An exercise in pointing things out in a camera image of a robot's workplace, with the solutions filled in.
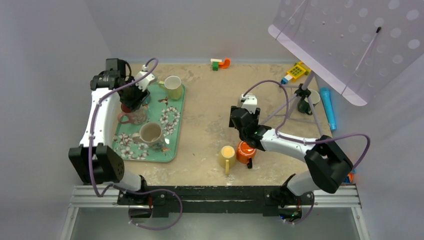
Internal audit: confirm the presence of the pink mug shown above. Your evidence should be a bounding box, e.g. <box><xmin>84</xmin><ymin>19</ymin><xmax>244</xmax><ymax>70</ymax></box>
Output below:
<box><xmin>117</xmin><ymin>103</ymin><xmax>148</xmax><ymax>125</ymax></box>

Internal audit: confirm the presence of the tan floral mug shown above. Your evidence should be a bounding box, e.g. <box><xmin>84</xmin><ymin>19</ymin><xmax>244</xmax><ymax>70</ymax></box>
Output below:
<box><xmin>131</xmin><ymin>122</ymin><xmax>166</xmax><ymax>152</ymax></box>

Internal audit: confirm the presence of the light green mug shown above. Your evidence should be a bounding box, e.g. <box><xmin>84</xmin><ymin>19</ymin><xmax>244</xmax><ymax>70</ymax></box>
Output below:
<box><xmin>158</xmin><ymin>75</ymin><xmax>184</xmax><ymax>101</ymax></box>

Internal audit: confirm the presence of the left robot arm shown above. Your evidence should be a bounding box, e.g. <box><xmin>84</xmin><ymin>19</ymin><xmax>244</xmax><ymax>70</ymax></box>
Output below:
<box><xmin>68</xmin><ymin>57</ymin><xmax>159</xmax><ymax>205</ymax></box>

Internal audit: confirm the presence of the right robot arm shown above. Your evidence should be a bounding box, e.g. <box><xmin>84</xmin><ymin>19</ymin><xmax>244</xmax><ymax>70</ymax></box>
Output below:
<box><xmin>229</xmin><ymin>106</ymin><xmax>354</xmax><ymax>204</ymax></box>

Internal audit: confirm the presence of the orange mug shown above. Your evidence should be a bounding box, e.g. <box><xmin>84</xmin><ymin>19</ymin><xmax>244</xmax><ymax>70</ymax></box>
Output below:
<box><xmin>236</xmin><ymin>141</ymin><xmax>257</xmax><ymax>169</ymax></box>

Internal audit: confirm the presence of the yellow mug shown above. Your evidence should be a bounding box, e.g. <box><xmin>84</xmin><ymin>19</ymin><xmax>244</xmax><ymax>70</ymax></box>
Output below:
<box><xmin>217</xmin><ymin>145</ymin><xmax>237</xmax><ymax>176</ymax></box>

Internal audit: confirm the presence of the tripod stand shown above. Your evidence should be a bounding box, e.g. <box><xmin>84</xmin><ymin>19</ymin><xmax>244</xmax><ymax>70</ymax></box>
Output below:
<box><xmin>260</xmin><ymin>71</ymin><xmax>324</xmax><ymax>136</ymax></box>

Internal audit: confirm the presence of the orange green block toy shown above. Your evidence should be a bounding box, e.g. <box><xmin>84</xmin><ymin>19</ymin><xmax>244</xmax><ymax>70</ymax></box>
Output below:
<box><xmin>210</xmin><ymin>58</ymin><xmax>231</xmax><ymax>71</ymax></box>

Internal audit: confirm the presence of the blue cylinder toy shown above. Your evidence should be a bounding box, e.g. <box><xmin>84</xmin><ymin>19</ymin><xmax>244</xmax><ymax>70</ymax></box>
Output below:
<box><xmin>319</xmin><ymin>87</ymin><xmax>337</xmax><ymax>131</ymax></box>

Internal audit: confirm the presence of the perforated white panel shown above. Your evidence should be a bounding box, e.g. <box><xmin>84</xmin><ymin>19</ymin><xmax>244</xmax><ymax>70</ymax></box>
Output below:
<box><xmin>268</xmin><ymin>0</ymin><xmax>424</xmax><ymax>106</ymax></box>

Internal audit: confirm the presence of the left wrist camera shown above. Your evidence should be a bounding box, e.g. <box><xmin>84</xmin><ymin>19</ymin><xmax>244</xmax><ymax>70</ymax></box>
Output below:
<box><xmin>134</xmin><ymin>65</ymin><xmax>157</xmax><ymax>92</ymax></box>

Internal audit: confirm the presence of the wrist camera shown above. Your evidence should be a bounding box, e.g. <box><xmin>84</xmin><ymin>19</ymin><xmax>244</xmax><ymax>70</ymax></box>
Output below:
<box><xmin>237</xmin><ymin>93</ymin><xmax>258</xmax><ymax>114</ymax></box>
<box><xmin>134</xmin><ymin>65</ymin><xmax>157</xmax><ymax>92</ymax></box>

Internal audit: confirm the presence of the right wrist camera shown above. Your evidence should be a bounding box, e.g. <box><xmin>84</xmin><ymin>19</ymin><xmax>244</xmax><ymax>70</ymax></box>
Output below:
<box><xmin>237</xmin><ymin>93</ymin><xmax>258</xmax><ymax>114</ymax></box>

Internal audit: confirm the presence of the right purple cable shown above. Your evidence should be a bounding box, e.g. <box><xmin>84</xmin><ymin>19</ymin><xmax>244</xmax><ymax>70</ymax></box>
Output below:
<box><xmin>242</xmin><ymin>80</ymin><xmax>371</xmax><ymax>226</ymax></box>

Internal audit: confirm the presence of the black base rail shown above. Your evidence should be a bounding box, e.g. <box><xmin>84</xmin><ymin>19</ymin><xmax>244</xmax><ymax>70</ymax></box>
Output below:
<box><xmin>117</xmin><ymin>185</ymin><xmax>313</xmax><ymax>219</ymax></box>

